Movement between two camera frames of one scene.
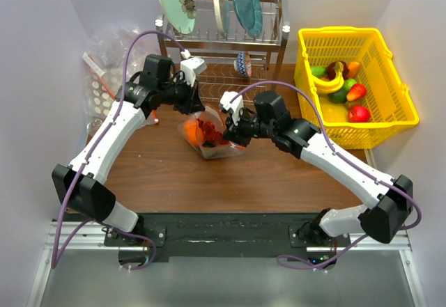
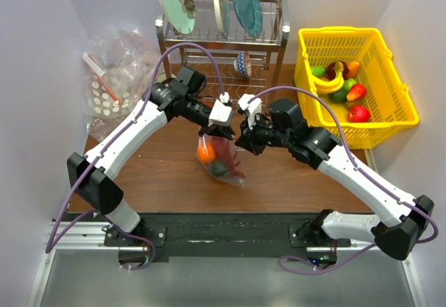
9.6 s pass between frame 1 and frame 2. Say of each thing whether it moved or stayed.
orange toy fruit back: stayed
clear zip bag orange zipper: moved
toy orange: moved
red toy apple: stayed
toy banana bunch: stayed
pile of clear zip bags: stayed
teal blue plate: stayed
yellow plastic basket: stayed
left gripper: moved
